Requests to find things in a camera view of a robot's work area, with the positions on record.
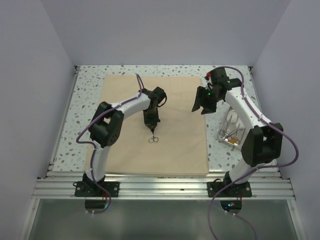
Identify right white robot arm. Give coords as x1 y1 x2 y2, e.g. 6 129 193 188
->
192 66 283 197

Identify beige cloth drape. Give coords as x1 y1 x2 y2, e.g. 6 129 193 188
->
85 75 209 181

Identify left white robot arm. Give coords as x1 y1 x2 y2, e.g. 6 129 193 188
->
82 87 168 197

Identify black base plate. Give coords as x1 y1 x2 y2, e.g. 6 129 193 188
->
72 181 120 198
206 178 253 198

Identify stainless steel tray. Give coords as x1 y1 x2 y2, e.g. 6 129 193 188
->
218 107 248 149

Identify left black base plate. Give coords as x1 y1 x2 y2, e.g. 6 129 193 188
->
72 181 120 198

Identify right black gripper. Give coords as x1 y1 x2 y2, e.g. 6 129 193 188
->
192 86 222 115

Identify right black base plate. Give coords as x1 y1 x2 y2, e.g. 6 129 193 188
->
206 178 253 198

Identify steel scissors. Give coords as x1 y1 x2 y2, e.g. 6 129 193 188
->
148 130 159 144
222 124 239 141

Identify brown plaster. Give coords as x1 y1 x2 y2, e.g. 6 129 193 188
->
228 137 240 146

